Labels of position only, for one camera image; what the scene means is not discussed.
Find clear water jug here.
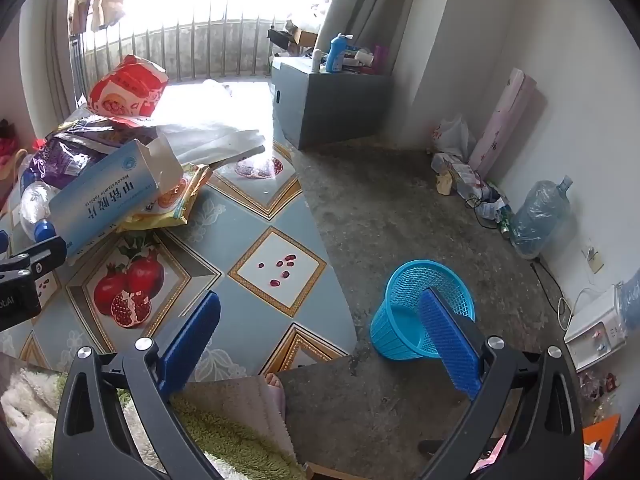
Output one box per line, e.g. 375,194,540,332
509,175,574,261

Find scattered red wrappers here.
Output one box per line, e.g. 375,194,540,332
575,369,622,402

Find pink plastic item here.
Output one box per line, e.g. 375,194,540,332
582,440,607,480

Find metal balcony railing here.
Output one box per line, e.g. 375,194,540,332
70,15,281,83

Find blue plastic basket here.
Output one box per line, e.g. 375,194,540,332
370,260,476,362

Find light blue cardboard box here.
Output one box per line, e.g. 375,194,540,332
48,136,184,261

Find white water dispenser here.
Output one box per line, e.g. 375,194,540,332
564,285,632,372

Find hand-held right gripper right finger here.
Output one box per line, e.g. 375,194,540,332
418,288,585,480

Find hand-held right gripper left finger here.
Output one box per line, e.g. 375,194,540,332
52,290,223,480

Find fruit print tablecloth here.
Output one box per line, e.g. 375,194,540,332
0,80,359,386

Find blue bottle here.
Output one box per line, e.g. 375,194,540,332
326,33,352,74

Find red snack bag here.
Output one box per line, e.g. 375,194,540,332
89,55,169,122

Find white fluffy clothing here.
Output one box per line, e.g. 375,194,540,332
0,365,151,480

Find clear printed plastic bag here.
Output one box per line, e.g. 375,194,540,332
150,80,267,167

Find purple snack bag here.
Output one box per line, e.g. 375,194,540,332
30,122,158,186

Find pink flowered roll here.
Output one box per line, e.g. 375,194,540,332
469,67,547,181

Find clear plastic bottle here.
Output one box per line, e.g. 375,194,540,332
19,180,63,241

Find grey curtain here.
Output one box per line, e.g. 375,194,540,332
30,0,83,126
320,0,421,61

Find grey cabinet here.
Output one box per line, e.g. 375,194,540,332
270,55,392,151

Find yellow noodle packet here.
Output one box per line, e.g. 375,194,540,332
117,162,215,232

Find black cable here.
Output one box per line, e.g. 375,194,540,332
529,259,572,322

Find green fluffy cloth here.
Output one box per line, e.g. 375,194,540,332
170,376,307,480

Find white plastic bag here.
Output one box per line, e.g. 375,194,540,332
431,115,477,162

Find orange box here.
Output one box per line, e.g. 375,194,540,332
581,412,622,461

